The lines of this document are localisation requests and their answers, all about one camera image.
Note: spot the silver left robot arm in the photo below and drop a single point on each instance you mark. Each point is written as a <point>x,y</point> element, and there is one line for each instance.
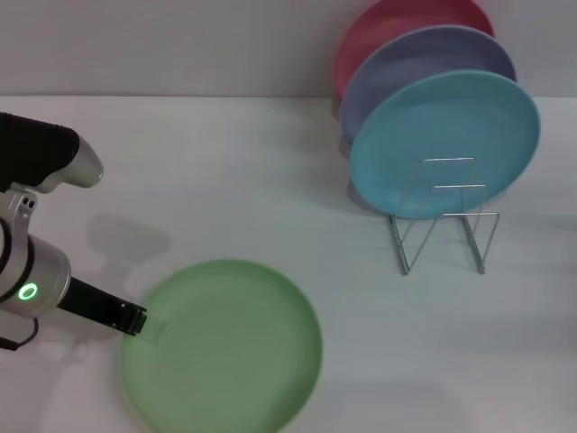
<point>43,270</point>

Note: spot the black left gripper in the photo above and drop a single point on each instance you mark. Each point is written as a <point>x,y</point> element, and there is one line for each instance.
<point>90,302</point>

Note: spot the pink plastic plate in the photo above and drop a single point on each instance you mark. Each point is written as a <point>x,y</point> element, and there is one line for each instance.
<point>383,31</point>

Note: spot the green plastic plate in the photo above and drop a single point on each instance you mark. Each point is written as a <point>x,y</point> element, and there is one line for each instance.
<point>225,352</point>

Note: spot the light blue plastic plate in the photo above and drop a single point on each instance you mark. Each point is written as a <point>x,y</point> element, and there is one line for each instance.
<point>451,122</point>

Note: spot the purple plastic plate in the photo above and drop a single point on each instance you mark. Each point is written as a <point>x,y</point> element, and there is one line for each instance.
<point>424,58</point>

